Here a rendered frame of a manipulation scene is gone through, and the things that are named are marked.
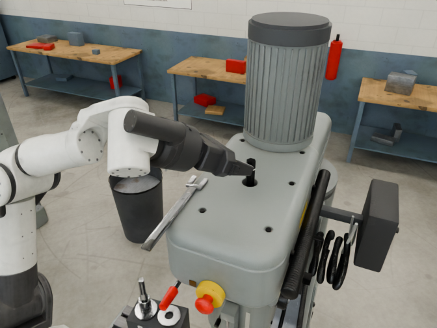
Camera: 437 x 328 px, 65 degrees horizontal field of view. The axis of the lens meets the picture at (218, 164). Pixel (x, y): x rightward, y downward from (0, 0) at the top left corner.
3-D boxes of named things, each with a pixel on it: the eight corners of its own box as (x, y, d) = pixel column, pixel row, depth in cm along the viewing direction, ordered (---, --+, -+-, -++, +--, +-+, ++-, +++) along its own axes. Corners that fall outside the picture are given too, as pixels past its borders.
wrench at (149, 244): (154, 254, 62) (154, 250, 62) (136, 248, 64) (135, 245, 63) (208, 181, 81) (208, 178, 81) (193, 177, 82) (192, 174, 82)
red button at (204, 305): (211, 319, 68) (211, 307, 65) (193, 312, 69) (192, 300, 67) (218, 306, 70) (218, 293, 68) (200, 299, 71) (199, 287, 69)
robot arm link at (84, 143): (157, 155, 56) (92, 169, 61) (156, 106, 59) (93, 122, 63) (133, 145, 51) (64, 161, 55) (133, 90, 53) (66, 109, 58)
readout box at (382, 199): (384, 275, 104) (404, 224, 93) (352, 265, 107) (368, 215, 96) (385, 232, 120) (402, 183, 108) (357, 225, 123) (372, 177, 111)
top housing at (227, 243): (272, 321, 68) (280, 267, 60) (159, 278, 77) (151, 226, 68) (314, 190, 105) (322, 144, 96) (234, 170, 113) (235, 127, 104)
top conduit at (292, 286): (296, 302, 67) (298, 291, 65) (275, 295, 68) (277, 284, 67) (329, 179, 102) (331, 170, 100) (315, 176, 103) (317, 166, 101)
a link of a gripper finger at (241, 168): (246, 176, 71) (226, 173, 67) (253, 163, 70) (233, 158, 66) (251, 180, 70) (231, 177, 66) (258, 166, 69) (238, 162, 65)
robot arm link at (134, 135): (155, 183, 62) (95, 176, 54) (153, 128, 65) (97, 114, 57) (197, 169, 55) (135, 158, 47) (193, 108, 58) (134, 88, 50)
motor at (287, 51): (305, 159, 89) (326, 30, 72) (233, 144, 96) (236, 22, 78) (318, 127, 105) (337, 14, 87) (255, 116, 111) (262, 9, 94)
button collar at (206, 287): (222, 312, 70) (222, 293, 67) (195, 302, 72) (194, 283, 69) (225, 304, 72) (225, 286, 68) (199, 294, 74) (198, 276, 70)
